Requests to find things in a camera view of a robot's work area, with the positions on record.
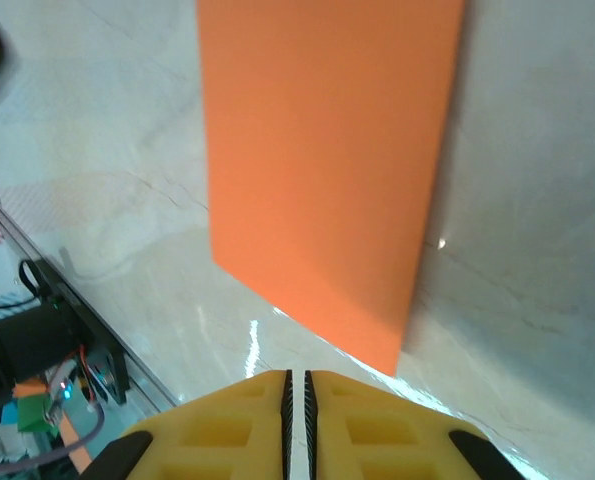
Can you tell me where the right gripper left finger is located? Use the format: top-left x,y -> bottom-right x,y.
79,368 -> 295,480

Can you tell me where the orange paper sheet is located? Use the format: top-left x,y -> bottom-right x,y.
195,0 -> 466,378

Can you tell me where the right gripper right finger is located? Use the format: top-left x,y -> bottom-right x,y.
304,368 -> 523,480

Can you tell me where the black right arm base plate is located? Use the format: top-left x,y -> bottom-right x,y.
19,257 -> 131,406

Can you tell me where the aluminium mounting rail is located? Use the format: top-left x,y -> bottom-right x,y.
0,197 -> 181,416

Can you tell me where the thin black base wire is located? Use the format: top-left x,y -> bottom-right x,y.
17,258 -> 46,301

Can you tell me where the red and black wire pair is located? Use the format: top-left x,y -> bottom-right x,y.
76,343 -> 101,407

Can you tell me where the coloured paper stack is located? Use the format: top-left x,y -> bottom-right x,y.
0,377 -> 48,434

